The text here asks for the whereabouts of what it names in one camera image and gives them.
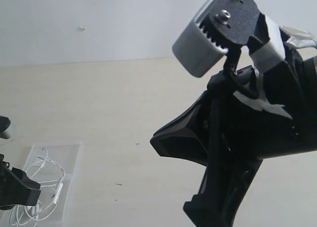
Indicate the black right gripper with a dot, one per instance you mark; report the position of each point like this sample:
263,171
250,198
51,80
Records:
281,122

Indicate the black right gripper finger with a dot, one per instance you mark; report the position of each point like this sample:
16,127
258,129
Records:
223,188
186,137

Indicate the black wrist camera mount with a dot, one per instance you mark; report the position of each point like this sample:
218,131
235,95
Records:
7,129

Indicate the clear plastic storage box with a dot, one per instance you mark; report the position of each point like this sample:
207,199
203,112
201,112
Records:
67,154

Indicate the white wired earphones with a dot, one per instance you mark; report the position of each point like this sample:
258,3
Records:
51,176

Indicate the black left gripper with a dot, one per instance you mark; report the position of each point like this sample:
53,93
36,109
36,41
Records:
16,188

